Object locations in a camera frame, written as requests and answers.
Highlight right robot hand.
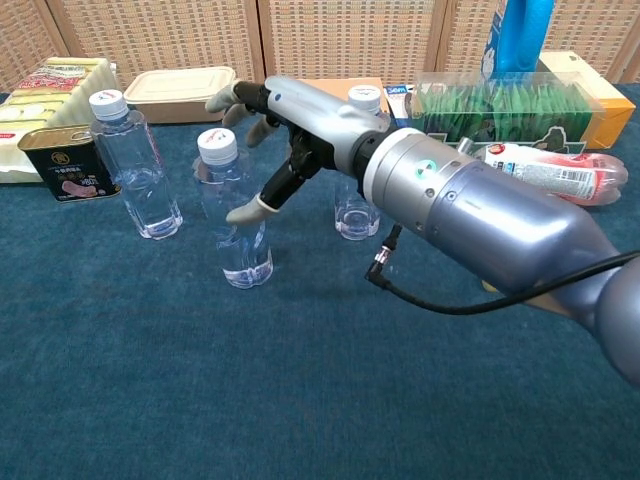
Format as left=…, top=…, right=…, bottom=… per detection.
left=204, top=75, right=399, bottom=225

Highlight clear water bottle white cap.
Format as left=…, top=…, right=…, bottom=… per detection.
left=333, top=84, right=392, bottom=242
left=88, top=88, right=184, bottom=241
left=193, top=127, right=274, bottom=290

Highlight kraft spiral notebook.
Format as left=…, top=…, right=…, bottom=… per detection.
left=294, top=77, right=391, bottom=117

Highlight white blue toothpaste box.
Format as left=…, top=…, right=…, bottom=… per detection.
left=383, top=83, right=416, bottom=130

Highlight wooden rattan folding screen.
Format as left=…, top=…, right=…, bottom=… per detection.
left=0, top=0, right=640, bottom=94

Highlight kraft lunch box with lid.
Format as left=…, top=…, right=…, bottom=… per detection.
left=122, top=65, right=237, bottom=125

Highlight clear box green tea sachets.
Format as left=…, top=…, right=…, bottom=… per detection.
left=405, top=71, right=609, bottom=156

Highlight blue plastic detergent bottle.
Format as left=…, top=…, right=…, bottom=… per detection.
left=480, top=0, right=556, bottom=81

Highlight pink labelled drink bottle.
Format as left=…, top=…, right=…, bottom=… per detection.
left=474, top=142, right=630, bottom=206

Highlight black luncheon meat can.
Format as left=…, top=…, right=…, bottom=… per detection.
left=17, top=124, right=122, bottom=204

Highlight teal table cloth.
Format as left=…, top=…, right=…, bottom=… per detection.
left=0, top=82, right=640, bottom=480

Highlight cream foam sponge package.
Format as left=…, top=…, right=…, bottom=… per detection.
left=0, top=56, right=119, bottom=185

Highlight yellow white carton box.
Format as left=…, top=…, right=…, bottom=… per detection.
left=537, top=49, right=637, bottom=150

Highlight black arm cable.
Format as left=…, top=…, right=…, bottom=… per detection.
left=367, top=224, right=640, bottom=316

